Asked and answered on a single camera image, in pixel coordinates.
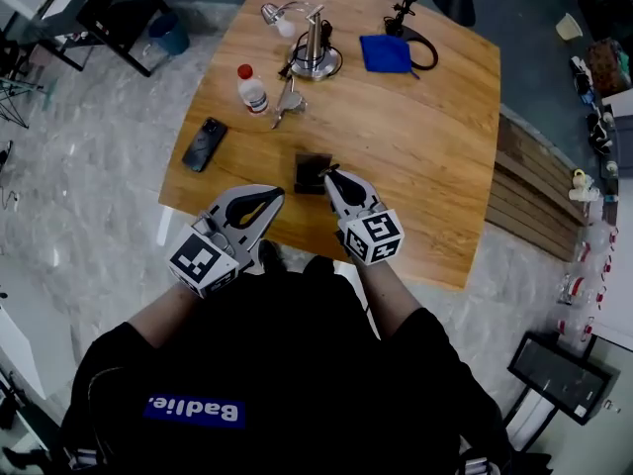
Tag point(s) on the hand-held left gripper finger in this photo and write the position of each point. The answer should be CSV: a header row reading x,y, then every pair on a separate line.
x,y
269,218
252,189

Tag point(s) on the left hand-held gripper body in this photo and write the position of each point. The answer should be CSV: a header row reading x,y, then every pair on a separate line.
x,y
203,262

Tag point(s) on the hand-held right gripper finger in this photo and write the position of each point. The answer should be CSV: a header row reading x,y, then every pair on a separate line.
x,y
338,201
371,193

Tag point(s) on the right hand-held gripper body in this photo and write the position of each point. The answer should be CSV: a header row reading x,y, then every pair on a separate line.
x,y
373,238

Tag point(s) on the dark square pen holder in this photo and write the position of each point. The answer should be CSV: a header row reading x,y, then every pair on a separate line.
x,y
310,171

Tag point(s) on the person's left forearm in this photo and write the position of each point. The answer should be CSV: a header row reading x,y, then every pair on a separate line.
x,y
165,312

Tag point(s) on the person's right forearm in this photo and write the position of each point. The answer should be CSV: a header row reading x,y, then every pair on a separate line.
x,y
388,300

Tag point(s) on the person's black shoe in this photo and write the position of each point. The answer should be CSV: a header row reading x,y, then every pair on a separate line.
x,y
270,257

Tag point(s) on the white table leg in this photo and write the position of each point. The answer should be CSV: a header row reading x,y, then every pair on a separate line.
x,y
164,225

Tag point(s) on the black smartphone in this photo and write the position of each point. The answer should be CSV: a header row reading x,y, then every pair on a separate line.
x,y
205,144

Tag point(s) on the silver metal hand tool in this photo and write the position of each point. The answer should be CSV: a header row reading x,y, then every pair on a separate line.
x,y
288,101

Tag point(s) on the clear bottle with red cap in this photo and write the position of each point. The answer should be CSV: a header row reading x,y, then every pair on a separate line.
x,y
252,92

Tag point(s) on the person's black shirt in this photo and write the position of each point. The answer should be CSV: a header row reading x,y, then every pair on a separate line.
x,y
277,364

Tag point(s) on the blue cloth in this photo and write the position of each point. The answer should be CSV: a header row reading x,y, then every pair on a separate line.
x,y
387,53

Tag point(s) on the silver gooseneck desk lamp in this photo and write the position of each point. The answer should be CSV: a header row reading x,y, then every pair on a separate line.
x,y
315,52

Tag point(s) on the stack of wooden planks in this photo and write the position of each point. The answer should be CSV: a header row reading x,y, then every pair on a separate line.
x,y
531,196

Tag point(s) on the blue bucket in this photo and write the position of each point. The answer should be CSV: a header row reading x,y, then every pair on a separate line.
x,y
169,35

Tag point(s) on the black framed glass box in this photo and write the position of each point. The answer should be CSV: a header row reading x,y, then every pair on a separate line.
x,y
564,379

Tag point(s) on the black tripod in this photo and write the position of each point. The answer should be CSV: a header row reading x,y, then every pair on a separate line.
x,y
15,102

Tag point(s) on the cream cup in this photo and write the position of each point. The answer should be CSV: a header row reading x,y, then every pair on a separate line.
x,y
569,28

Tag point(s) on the black metal frame table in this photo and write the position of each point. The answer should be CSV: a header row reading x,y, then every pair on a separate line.
x,y
123,15

